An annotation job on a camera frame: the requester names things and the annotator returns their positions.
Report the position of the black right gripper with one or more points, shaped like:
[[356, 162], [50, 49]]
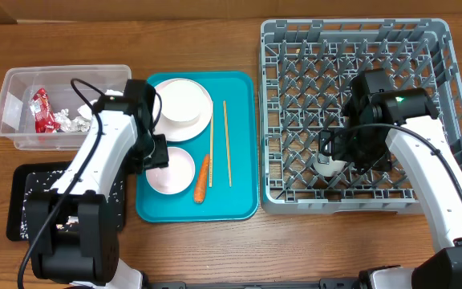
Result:
[[382, 161]]

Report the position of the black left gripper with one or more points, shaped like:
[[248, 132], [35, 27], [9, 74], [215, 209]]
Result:
[[160, 157]]

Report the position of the pink bowl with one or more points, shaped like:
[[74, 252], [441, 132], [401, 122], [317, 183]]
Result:
[[176, 177]]

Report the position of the white cup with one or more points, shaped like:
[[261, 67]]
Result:
[[331, 169]]

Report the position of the pink plate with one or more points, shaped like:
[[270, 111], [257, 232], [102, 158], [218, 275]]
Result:
[[177, 132]]

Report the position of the orange carrot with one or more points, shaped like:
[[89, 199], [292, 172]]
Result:
[[202, 180]]

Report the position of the white napkin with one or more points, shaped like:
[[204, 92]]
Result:
[[85, 112]]

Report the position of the aluminium foil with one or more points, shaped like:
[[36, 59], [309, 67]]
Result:
[[78, 124]]

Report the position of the wooden chopstick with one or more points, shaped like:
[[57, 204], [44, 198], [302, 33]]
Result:
[[228, 155], [211, 148]]

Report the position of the red snack wrapper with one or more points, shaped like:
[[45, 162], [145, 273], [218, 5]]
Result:
[[40, 107]]

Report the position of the white bowl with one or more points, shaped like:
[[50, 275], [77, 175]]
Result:
[[182, 100]]

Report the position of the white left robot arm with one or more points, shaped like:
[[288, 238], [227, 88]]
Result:
[[90, 256]]

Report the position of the grey dishwasher rack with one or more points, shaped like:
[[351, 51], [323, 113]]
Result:
[[305, 72]]

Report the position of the clear plastic waste bin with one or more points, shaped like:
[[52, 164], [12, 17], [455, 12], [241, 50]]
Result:
[[20, 84]]

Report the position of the teal serving tray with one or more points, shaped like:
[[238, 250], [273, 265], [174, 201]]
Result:
[[222, 203]]

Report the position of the rice and peanut scraps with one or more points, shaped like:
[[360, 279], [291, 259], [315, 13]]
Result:
[[42, 181]]

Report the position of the black plastic tray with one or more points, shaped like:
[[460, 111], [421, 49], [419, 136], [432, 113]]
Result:
[[16, 195]]

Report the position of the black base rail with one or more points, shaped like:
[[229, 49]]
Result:
[[326, 283]]

